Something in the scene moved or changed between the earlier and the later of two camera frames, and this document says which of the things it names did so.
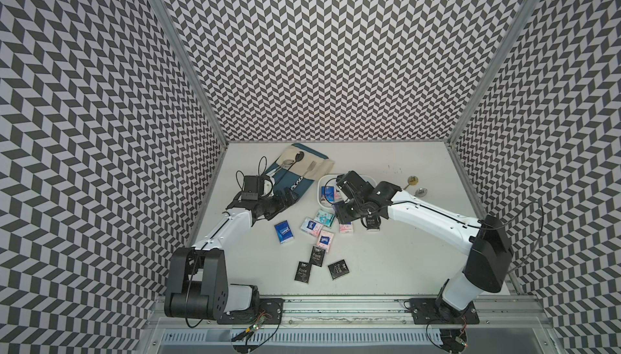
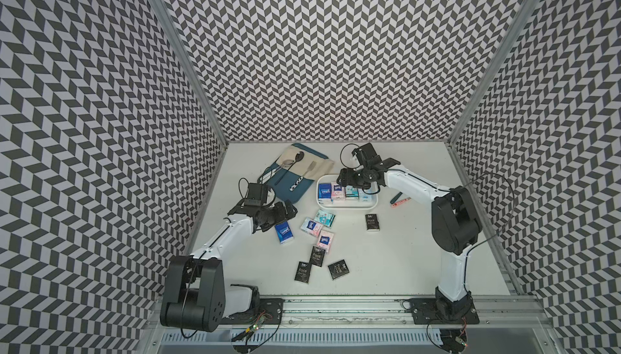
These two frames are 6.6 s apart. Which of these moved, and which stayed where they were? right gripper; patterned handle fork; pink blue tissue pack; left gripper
Moved: left gripper; right gripper
Stayed: pink blue tissue pack; patterned handle fork
